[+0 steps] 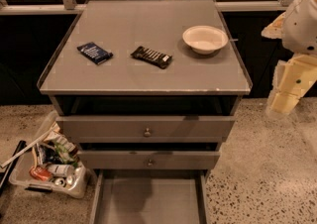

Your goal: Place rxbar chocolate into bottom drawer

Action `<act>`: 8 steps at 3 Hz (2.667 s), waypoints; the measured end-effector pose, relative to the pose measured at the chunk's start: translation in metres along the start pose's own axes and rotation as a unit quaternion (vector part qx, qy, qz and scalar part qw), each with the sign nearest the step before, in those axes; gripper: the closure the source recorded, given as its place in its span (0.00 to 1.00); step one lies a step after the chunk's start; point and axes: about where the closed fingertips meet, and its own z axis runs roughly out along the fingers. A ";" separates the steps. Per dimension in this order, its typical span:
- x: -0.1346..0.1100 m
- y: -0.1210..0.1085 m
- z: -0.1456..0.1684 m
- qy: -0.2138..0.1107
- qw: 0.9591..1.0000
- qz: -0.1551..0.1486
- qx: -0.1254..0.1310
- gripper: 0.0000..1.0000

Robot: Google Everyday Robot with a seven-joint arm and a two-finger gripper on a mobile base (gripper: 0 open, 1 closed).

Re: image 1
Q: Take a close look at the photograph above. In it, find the green snack bag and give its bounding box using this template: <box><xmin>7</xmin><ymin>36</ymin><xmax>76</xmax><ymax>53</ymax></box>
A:
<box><xmin>54</xmin><ymin>143</ymin><xmax>78</xmax><ymax>168</ymax></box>

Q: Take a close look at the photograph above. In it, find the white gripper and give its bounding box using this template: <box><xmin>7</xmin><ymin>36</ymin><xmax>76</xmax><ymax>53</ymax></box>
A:
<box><xmin>262</xmin><ymin>0</ymin><xmax>317</xmax><ymax>115</ymax></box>

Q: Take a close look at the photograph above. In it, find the red soda can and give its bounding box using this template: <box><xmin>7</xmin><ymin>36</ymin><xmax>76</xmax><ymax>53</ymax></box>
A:
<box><xmin>29</xmin><ymin>167</ymin><xmax>53</xmax><ymax>181</ymax></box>

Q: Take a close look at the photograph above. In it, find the clear plastic bin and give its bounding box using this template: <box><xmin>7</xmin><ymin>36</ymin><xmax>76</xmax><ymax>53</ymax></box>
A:
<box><xmin>9</xmin><ymin>111</ymin><xmax>88</xmax><ymax>198</ymax></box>

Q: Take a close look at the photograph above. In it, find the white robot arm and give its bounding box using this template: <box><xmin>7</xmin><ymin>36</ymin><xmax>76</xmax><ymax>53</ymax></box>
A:
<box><xmin>262</xmin><ymin>0</ymin><xmax>317</xmax><ymax>118</ymax></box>

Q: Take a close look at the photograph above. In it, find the blue snack bar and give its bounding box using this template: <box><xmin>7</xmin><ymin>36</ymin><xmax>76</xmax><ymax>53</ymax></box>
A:
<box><xmin>77</xmin><ymin>42</ymin><xmax>113</xmax><ymax>65</ymax></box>

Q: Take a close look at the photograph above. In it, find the grey drawer cabinet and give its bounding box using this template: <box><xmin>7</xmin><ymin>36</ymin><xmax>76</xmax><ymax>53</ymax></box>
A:
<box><xmin>37</xmin><ymin>0</ymin><xmax>254</xmax><ymax>224</ymax></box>

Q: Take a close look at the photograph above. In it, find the grey middle drawer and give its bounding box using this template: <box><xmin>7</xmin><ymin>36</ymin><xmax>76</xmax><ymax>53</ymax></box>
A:
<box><xmin>78</xmin><ymin>151</ymin><xmax>220</xmax><ymax>169</ymax></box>

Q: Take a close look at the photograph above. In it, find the black chocolate rxbar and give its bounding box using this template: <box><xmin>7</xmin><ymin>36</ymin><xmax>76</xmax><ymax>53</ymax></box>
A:
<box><xmin>131</xmin><ymin>46</ymin><xmax>172</xmax><ymax>69</ymax></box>

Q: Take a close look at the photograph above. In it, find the white bottle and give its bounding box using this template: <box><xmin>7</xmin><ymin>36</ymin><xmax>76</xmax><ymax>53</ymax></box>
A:
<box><xmin>47</xmin><ymin>165</ymin><xmax>74</xmax><ymax>177</ymax></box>

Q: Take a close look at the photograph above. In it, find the grey bottom drawer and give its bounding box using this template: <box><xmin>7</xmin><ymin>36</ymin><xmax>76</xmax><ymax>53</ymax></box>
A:
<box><xmin>89</xmin><ymin>169</ymin><xmax>210</xmax><ymax>224</ymax></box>

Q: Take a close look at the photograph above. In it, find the grey drawer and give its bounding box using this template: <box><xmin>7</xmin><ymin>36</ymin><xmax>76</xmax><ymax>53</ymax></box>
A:
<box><xmin>78</xmin><ymin>151</ymin><xmax>220</xmax><ymax>169</ymax></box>
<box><xmin>89</xmin><ymin>169</ymin><xmax>210</xmax><ymax>224</ymax></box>
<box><xmin>56</xmin><ymin>116</ymin><xmax>235</xmax><ymax>143</ymax></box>

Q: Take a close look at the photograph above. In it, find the grey top drawer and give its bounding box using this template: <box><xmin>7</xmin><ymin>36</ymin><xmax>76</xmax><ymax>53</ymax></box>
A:
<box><xmin>56</xmin><ymin>116</ymin><xmax>235</xmax><ymax>143</ymax></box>

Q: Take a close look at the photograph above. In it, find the white bowl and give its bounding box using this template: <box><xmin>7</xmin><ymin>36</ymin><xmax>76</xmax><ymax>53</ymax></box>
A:
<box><xmin>182</xmin><ymin>26</ymin><xmax>229</xmax><ymax>55</ymax></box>

